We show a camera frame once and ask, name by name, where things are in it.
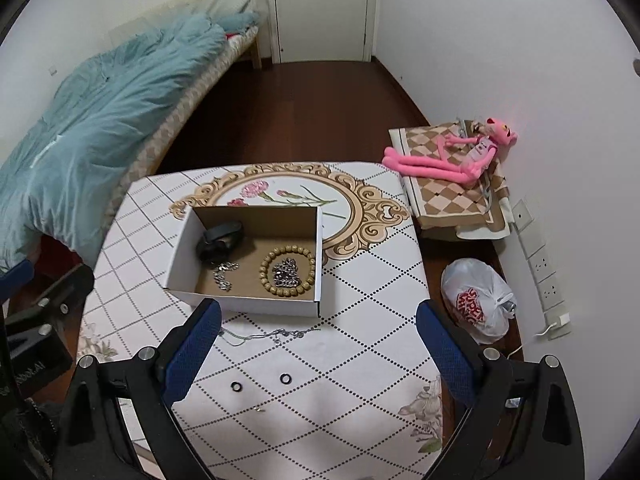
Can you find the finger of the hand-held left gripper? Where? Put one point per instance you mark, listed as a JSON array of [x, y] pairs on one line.
[[60, 295], [17, 276]]

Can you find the white door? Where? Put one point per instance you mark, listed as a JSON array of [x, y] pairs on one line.
[[322, 10]]

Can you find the white charger plug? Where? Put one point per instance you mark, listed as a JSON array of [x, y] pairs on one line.
[[559, 324]]

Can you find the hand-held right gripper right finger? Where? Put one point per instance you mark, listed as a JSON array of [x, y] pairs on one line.
[[445, 350]]

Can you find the white wall socket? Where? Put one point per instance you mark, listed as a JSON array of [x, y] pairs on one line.
[[522, 212]]

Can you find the light blue quilt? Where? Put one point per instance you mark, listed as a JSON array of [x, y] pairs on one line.
[[90, 125]]

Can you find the pink plush toy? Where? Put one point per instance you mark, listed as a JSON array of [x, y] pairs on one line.
[[435, 165]]

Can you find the grey pillow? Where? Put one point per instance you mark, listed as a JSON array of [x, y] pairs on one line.
[[235, 0]]

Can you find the wooden bed with patterned mattress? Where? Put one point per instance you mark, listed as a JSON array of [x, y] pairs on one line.
[[170, 120]]

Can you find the black wristband watch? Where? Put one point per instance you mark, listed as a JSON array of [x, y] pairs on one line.
[[220, 240]]

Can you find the white plastic bag red print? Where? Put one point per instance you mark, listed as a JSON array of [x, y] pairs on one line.
[[475, 300]]

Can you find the white cardboard box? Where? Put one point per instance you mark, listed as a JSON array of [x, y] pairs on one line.
[[250, 300]]

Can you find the white power strip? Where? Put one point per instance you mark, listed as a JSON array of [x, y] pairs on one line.
[[542, 270]]

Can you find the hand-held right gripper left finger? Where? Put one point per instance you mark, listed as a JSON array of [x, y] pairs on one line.
[[192, 347]]

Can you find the brown checkered cloth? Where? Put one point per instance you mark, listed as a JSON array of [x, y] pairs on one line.
[[440, 205]]

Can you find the white floral diamond-pattern tablecloth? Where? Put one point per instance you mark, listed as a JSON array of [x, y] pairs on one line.
[[370, 310]]

